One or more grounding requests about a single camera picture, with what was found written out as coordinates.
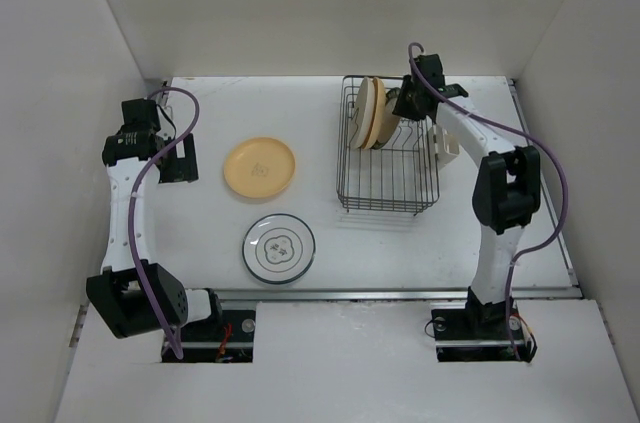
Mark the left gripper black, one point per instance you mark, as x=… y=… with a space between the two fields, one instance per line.
x=181 y=169

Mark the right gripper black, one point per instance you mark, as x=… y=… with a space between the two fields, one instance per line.
x=401 y=106

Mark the yellow plate with drawing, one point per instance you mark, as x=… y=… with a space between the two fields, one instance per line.
x=259 y=168

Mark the grey rimmed plate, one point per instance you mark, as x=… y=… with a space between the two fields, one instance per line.
x=279 y=249

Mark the grey patterned plate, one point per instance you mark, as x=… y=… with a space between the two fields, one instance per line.
x=391 y=98

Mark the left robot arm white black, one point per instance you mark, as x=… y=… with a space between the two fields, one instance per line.
x=133 y=293

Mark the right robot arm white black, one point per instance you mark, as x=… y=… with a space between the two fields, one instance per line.
x=507 y=189

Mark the cream plate leftmost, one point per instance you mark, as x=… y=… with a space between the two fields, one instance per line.
x=363 y=112

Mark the beige cutlery holder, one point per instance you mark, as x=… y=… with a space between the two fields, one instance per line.
x=444 y=147

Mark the black wire dish rack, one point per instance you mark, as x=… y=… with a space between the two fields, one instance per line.
x=401 y=176

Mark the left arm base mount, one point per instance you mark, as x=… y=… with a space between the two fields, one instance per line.
x=229 y=341

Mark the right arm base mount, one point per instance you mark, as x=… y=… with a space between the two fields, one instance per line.
x=459 y=339

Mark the aluminium rail side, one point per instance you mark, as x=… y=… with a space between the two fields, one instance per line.
x=560 y=241

